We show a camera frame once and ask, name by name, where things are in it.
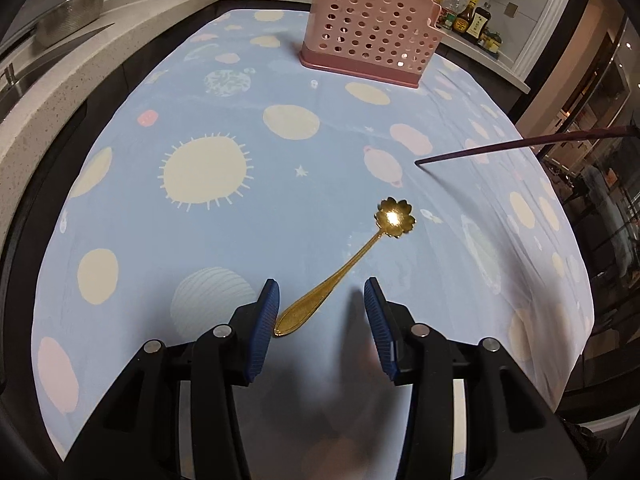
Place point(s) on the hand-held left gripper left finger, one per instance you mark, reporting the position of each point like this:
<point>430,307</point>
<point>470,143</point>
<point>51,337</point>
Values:
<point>264,322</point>

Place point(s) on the sink soap dispenser knob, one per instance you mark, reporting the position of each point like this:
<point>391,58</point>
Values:
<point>10,74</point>

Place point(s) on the gold flower spoon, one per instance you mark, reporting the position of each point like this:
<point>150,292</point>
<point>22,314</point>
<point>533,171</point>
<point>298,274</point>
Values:
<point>396,217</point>

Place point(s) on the wall socket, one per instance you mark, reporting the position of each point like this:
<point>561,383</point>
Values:
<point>510,9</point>

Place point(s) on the brown sauce bottle yellow cap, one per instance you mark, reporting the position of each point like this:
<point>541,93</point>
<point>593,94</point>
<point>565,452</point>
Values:
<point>467,16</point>

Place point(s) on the green can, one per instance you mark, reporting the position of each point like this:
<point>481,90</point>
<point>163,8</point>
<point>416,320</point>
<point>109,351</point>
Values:
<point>448,21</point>

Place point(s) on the dark brown chopstick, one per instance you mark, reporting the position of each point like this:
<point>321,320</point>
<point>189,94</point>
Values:
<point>500,148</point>

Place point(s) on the blue planet print tablecloth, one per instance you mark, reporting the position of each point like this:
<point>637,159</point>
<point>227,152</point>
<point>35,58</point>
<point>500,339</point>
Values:
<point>300,185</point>

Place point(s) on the clear plastic bottle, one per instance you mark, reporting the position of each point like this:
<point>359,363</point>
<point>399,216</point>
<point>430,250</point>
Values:
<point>452,4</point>

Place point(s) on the steel sink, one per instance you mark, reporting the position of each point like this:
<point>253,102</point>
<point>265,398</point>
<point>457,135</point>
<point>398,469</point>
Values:
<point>30,67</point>

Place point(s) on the dark soy sauce bottle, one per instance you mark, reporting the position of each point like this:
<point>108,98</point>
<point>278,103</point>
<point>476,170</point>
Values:
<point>481,26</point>

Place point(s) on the metal colander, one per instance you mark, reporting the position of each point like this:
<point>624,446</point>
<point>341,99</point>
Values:
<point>70,17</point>

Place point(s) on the pink perforated utensil holder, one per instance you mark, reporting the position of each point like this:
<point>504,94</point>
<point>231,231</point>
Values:
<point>370,25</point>

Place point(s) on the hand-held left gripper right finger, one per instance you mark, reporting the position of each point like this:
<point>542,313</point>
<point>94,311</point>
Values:
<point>378,322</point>

